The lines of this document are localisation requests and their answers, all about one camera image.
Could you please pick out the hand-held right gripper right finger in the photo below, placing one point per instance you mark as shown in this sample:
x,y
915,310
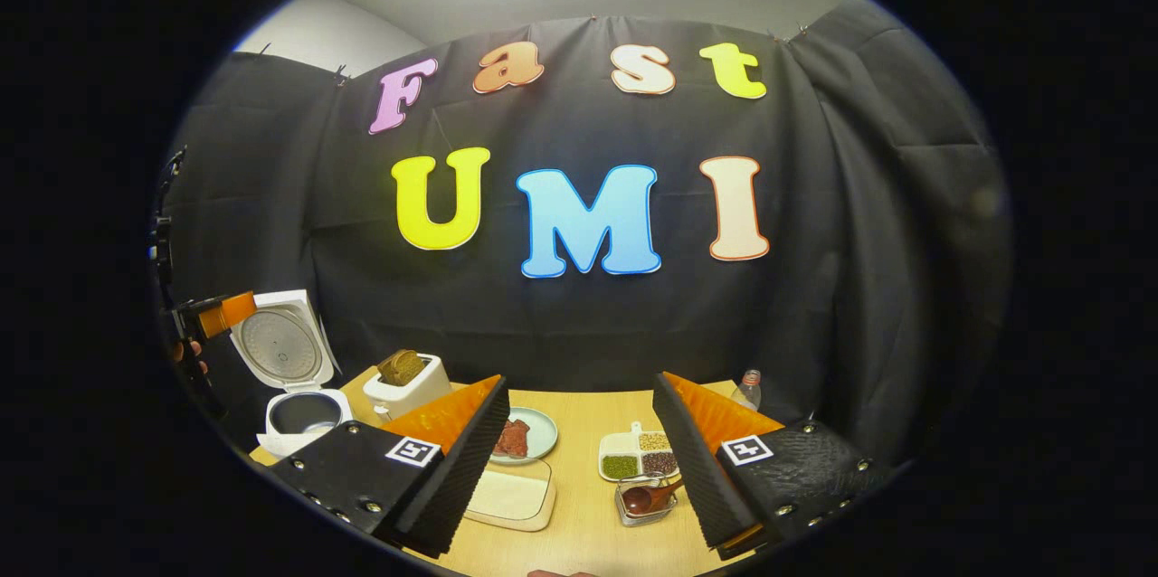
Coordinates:
x,y
701,477

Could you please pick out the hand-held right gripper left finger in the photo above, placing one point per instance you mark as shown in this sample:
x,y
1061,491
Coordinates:
x,y
461,477

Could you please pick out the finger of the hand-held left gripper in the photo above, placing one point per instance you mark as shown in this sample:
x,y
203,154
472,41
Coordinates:
x,y
226,313

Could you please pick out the clear rice container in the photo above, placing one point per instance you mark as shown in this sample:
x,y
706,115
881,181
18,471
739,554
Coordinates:
x,y
511,496

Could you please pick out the white rice cooker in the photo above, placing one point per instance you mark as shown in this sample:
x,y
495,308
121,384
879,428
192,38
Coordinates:
x,y
285,346

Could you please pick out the clear glass chopstick holder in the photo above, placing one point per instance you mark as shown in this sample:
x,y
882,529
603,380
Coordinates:
x,y
647,518

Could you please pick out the red meat slice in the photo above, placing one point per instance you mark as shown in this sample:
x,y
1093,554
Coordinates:
x,y
513,439

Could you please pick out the white divided grain dish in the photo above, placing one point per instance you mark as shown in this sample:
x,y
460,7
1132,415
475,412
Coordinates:
x,y
633,455

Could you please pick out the pale green plate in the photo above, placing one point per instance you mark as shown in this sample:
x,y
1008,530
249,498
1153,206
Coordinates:
x,y
541,434

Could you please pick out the white toaster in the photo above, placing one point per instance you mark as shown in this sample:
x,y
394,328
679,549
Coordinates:
x,y
416,392

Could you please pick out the clear plastic bottle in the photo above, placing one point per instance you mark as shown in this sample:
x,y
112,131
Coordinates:
x,y
749,389

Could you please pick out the brown bread slice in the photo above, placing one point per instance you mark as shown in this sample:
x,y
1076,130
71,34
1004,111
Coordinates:
x,y
401,367

